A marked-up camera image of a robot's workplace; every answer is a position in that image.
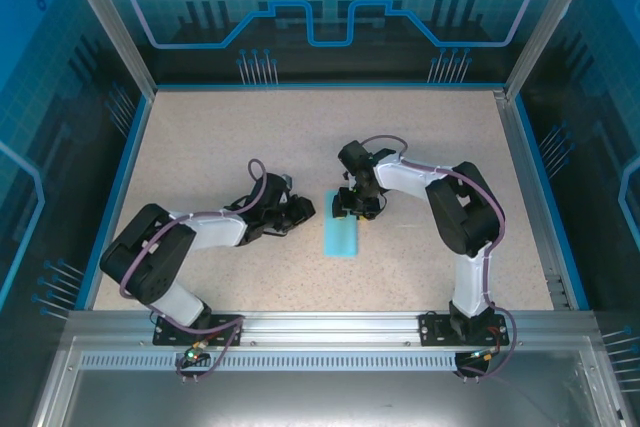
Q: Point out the light blue paper sheet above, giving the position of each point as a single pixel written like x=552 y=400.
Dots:
x=341 y=239

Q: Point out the black base plate right arm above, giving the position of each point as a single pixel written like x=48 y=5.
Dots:
x=432 y=329

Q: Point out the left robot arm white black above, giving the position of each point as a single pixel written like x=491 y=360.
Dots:
x=220 y=234

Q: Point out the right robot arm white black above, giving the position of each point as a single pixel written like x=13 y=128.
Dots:
x=470 y=277

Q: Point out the black base plate left arm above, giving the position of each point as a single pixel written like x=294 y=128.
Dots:
x=165 y=333

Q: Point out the grey sheet metal panel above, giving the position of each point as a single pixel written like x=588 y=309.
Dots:
x=320 y=397

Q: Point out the aluminium mounting rail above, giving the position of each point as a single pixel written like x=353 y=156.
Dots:
x=330 y=327

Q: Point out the aluminium side rail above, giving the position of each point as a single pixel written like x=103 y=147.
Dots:
x=520 y=157

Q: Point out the aluminium frame post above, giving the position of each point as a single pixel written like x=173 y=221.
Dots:
x=545 y=27
x=115 y=27

